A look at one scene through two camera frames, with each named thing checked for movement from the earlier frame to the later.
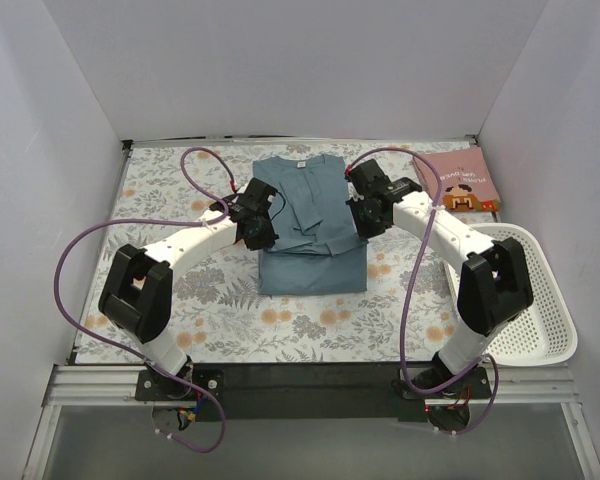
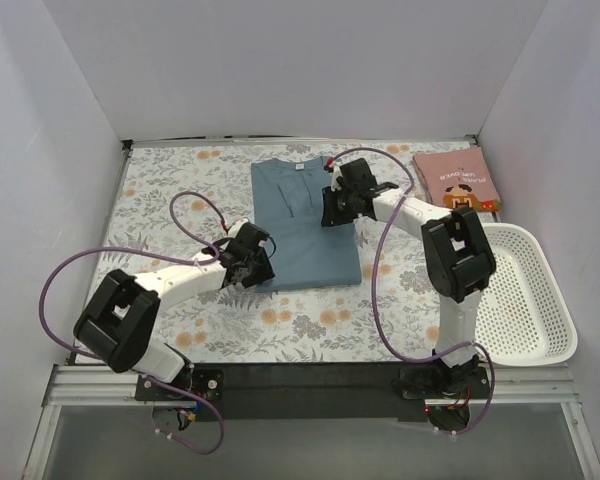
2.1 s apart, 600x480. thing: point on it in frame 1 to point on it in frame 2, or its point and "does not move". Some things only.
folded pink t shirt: x=465 y=181 does not move
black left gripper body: x=262 y=236 to x=262 y=270
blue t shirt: x=320 y=247 does not move
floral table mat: x=408 y=313 does not move
